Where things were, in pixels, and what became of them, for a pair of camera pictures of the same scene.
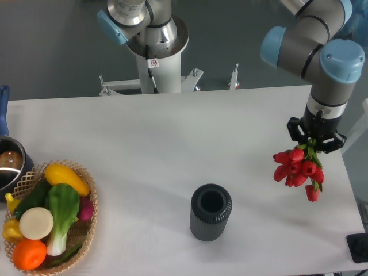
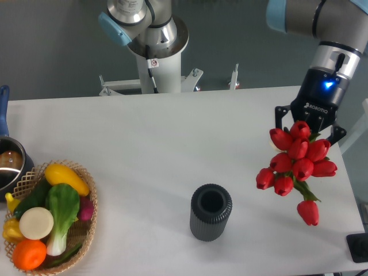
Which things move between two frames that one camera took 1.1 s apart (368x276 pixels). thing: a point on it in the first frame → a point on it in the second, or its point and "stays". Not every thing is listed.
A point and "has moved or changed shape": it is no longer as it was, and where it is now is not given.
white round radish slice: [36, 223] stays
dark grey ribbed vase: [210, 207] stays
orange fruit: [29, 255] stays
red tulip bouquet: [296, 165] has moved or changed shape
